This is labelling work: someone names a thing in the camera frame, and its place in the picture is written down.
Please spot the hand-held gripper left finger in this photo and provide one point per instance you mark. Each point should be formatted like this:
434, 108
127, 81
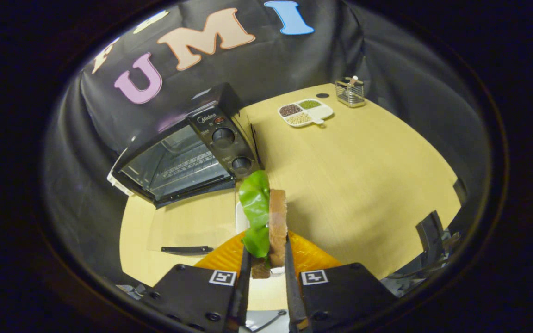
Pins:
243, 300

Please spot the black toaster oven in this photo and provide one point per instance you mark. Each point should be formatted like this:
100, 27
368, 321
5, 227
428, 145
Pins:
222, 138

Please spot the white divided bean plate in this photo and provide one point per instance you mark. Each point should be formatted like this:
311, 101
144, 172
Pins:
317, 112

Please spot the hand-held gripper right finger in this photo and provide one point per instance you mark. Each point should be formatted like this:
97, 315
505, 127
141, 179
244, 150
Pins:
294, 300

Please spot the lettuce sandwich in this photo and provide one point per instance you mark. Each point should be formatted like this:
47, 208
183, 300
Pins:
276, 222

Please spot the white bread toaster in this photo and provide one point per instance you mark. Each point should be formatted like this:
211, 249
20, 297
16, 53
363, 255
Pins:
117, 185

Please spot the white plastic tray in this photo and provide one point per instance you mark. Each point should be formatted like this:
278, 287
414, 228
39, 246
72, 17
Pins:
240, 217

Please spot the black chair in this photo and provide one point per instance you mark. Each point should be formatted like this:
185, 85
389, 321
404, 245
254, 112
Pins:
430, 231

